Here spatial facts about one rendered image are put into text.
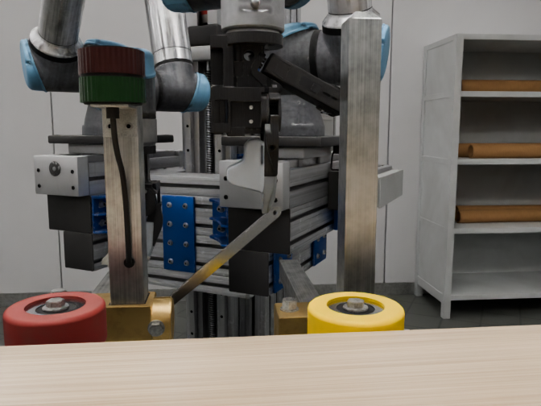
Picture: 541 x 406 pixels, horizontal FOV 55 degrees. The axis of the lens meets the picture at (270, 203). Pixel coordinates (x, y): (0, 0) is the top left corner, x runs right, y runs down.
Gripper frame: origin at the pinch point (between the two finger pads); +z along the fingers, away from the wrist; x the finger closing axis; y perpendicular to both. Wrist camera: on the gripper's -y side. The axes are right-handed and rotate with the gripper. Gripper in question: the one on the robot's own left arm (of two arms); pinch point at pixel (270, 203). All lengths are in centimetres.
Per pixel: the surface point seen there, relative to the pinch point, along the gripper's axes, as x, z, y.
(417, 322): -202, 96, -102
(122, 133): 9.9, -8.6, 15.9
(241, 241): 1.2, 4.5, 3.7
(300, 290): -2.2, 12.0, -4.2
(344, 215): 9.1, 0.2, -7.1
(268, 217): 0.0, 1.8, 0.3
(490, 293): -207, 82, -146
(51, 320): 23.6, 5.6, 19.4
